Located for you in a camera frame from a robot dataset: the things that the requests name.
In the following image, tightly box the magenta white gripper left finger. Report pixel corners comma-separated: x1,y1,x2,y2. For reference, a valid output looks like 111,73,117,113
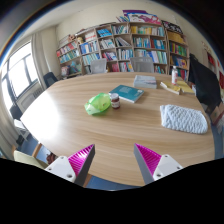
46,144,95,186

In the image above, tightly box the small red-lidded jar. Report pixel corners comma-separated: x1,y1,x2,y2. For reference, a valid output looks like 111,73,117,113
110,93,120,109

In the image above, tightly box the grey mesh chair right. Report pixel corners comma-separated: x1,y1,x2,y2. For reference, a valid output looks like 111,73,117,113
130,57,154,73

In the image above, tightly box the white folded towel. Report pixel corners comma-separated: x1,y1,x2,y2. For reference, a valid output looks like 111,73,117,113
160,104,208,134

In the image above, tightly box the white plastic bottle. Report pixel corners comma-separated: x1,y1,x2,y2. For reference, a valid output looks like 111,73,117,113
172,66,178,85

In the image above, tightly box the grey mesh chair left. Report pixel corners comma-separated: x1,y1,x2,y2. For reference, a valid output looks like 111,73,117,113
90,58,107,74

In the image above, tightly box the teal book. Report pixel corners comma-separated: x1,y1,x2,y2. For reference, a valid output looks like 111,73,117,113
109,85,144,103

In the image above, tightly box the green plastic bag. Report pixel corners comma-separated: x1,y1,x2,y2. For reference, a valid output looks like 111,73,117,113
84,93,111,115

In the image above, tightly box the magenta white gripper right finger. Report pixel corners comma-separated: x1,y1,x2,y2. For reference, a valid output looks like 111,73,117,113
134,143,182,184

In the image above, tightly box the yellow booklet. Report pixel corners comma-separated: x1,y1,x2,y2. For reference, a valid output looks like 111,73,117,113
160,81,194,95

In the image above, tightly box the wooden bookshelf with books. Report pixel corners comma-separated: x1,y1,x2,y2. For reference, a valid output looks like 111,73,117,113
56,22,189,80

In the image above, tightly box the grey mesh chair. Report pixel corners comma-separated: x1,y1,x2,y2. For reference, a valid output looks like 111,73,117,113
90,58,107,74
130,57,154,73

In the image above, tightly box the dark blue office chair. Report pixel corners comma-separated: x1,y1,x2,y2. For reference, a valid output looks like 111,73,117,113
43,72,58,88

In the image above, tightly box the grey white book stack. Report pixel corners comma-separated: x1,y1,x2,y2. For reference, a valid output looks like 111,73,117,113
133,75,157,89

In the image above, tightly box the window with dark frame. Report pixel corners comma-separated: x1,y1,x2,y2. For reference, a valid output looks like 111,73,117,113
2,42,38,109

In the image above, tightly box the yellow green chair seat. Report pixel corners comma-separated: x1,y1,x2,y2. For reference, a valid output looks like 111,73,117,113
14,150,48,169

